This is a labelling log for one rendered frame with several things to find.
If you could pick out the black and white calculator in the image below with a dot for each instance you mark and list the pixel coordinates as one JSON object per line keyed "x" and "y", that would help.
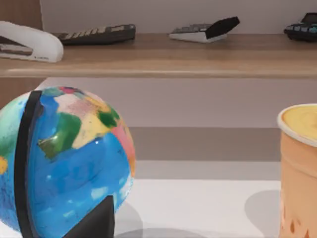
{"x": 205, "y": 31}

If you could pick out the black calculator with teal keys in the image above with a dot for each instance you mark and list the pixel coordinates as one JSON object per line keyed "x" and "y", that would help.
{"x": 302, "y": 28}

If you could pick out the orange paper cup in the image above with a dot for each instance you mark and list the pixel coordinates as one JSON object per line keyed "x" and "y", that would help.
{"x": 301, "y": 173}

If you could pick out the flat black calculator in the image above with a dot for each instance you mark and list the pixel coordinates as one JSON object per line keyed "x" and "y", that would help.
{"x": 99, "y": 34}

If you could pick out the white stapler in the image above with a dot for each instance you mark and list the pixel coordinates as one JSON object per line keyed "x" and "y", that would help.
{"x": 32, "y": 44}

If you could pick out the wooden shelf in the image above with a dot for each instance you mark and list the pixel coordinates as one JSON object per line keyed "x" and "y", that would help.
{"x": 173, "y": 59}

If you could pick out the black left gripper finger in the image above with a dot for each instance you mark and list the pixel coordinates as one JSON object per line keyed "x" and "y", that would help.
{"x": 99, "y": 220}

